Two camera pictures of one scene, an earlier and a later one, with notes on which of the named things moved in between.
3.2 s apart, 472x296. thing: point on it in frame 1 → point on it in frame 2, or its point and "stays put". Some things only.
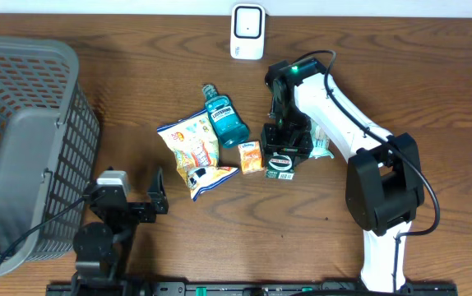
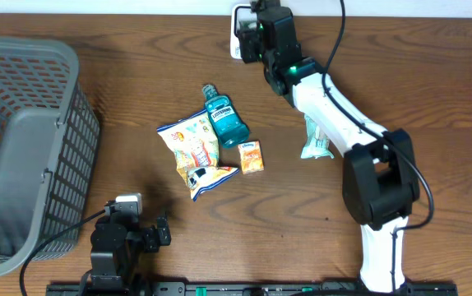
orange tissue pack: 251,156 stays put
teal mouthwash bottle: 225,120 stays put
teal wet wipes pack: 320,141 stays put
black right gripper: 299,150 → 247,37
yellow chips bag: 196,149 stays put
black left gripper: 146,212 → 151,239
